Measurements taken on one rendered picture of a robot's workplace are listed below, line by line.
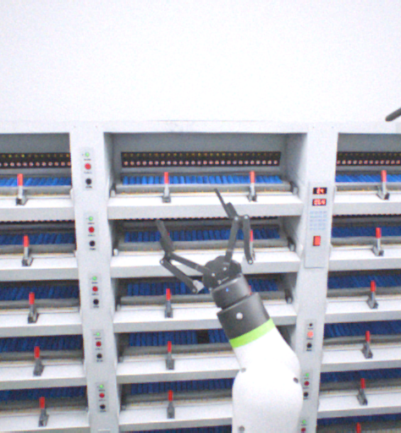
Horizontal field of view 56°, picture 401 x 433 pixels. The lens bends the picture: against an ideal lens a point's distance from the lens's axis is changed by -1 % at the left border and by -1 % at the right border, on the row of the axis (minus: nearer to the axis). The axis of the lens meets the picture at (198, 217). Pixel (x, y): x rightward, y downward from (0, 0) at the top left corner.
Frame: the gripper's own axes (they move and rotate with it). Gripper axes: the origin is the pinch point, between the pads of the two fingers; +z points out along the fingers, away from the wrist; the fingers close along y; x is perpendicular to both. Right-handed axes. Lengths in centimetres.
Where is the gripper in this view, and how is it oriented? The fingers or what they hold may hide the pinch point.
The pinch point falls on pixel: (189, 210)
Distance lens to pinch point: 77.9
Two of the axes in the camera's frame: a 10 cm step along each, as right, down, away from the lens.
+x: -1.8, -1.0, -9.8
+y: 8.7, -4.7, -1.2
